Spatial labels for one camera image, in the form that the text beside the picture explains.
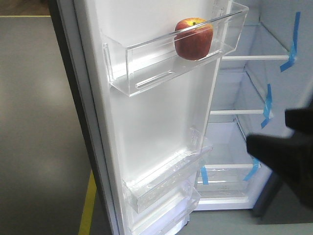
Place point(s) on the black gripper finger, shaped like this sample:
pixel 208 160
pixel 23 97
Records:
pixel 300 119
pixel 271 147

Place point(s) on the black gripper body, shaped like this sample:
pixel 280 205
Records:
pixel 301 182

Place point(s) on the red yellow apple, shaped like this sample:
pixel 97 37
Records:
pixel 194 44

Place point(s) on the fridge door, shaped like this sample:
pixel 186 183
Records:
pixel 129 137

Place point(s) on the clear fridge crisper drawer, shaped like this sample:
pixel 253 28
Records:
pixel 221 180

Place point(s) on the grey side-by-side fridge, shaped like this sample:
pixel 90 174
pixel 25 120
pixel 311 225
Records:
pixel 270 71

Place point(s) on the clear lower door bin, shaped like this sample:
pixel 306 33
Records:
pixel 166 212

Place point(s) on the clear door bin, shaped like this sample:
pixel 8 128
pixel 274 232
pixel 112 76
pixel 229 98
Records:
pixel 137 68
pixel 166 212
pixel 183 163

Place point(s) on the clear middle door bin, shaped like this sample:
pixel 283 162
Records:
pixel 183 163

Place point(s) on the clear upper door bin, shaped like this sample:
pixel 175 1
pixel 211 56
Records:
pixel 137 68

